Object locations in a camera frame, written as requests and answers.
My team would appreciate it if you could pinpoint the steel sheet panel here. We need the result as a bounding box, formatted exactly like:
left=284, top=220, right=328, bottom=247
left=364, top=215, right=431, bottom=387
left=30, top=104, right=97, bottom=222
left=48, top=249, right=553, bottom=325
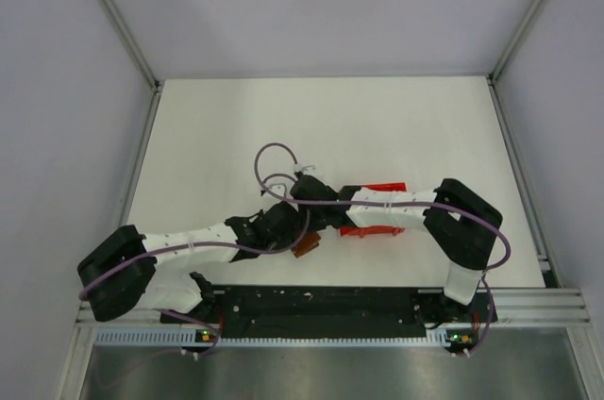
left=81, top=329, right=587, bottom=399

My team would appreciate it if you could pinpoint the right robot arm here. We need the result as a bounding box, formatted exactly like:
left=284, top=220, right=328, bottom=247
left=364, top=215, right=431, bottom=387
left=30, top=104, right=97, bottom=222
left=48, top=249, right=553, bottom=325
left=291, top=175, right=503, bottom=321

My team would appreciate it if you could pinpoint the red plastic bin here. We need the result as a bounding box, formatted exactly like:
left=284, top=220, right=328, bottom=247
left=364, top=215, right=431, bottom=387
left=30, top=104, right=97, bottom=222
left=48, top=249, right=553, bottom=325
left=339, top=182, right=407, bottom=239

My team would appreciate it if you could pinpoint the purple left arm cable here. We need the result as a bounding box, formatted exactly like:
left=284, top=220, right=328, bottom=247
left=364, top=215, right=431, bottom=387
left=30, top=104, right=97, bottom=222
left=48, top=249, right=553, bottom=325
left=78, top=172, right=312, bottom=358

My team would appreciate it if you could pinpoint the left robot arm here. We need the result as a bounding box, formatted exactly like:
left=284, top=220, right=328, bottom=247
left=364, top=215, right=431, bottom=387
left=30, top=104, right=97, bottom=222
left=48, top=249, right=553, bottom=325
left=76, top=202, right=310, bottom=322

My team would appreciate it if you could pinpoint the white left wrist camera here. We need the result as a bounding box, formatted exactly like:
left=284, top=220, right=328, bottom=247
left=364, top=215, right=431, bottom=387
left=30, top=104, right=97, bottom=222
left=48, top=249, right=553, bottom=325
left=260, top=183, right=288, bottom=197

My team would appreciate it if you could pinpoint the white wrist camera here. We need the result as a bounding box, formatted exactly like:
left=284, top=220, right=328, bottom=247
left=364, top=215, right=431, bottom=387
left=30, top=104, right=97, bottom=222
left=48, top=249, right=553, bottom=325
left=260, top=183, right=288, bottom=197
left=294, top=163, right=317, bottom=175

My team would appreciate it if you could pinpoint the brown leather card holder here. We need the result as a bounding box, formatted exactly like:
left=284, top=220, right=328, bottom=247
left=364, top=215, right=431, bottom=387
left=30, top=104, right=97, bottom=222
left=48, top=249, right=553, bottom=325
left=292, top=233, right=321, bottom=258

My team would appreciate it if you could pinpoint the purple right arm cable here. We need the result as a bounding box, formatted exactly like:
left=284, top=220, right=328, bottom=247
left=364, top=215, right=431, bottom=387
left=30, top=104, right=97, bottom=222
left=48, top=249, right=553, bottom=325
left=254, top=142, right=513, bottom=358

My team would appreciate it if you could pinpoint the grey slotted cable duct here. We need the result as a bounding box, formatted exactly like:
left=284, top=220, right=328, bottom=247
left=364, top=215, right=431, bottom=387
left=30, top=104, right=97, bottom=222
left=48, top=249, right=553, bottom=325
left=93, top=326, right=478, bottom=349

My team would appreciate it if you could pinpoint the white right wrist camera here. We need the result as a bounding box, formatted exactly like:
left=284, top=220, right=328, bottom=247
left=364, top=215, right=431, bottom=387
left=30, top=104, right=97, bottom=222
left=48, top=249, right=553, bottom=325
left=294, top=163, right=317, bottom=175

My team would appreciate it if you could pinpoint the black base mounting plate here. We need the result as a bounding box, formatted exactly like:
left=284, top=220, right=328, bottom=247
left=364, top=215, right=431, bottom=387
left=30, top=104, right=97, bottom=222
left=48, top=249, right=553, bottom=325
left=187, top=285, right=496, bottom=339

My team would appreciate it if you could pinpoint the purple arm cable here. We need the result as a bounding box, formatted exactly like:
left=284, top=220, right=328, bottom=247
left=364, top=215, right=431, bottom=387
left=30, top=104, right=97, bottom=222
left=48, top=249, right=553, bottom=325
left=254, top=142, right=513, bottom=358
left=78, top=172, right=312, bottom=358

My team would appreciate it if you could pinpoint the aluminium frame rail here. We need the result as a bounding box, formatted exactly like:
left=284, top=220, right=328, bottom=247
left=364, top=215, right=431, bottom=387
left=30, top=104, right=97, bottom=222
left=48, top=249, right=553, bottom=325
left=70, top=0, right=164, bottom=90

